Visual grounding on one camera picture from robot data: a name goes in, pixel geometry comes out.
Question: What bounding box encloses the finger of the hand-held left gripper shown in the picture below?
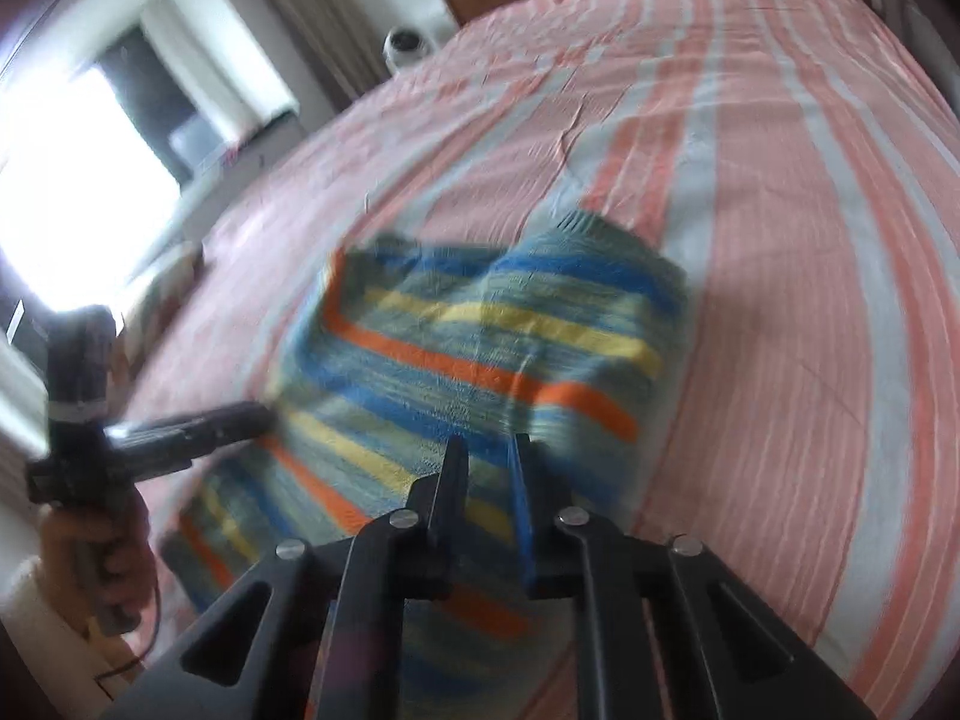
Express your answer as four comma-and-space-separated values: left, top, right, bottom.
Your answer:
105, 402, 278, 478

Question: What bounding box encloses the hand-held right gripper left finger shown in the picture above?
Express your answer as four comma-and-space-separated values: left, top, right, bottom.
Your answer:
97, 435, 470, 720

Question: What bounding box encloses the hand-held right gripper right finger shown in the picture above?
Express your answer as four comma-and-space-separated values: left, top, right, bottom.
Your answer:
512, 433, 878, 720

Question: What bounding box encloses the striped knit sweater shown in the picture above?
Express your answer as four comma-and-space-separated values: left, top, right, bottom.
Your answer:
161, 211, 691, 720

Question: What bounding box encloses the person's left forearm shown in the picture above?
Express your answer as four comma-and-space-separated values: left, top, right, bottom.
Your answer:
0, 553, 102, 695

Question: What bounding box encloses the person's left hand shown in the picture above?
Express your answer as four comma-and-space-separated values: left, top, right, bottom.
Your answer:
39, 491, 160, 620

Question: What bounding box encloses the chevron patterned pillow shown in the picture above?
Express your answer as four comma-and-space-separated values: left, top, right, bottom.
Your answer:
120, 240, 205, 361

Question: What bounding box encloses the window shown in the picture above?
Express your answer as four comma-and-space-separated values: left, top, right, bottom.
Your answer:
0, 7, 293, 312

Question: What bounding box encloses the pink striped bed sheet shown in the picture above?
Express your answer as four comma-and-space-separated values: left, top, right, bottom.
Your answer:
112, 0, 960, 720

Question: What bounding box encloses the beige curtain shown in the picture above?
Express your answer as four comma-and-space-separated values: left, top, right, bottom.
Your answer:
232, 0, 451, 115

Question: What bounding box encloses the white round appliance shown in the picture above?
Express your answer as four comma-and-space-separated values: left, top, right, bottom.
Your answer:
382, 26, 440, 73

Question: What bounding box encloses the thin dark cable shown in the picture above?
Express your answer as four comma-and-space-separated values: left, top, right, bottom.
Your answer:
94, 581, 163, 685

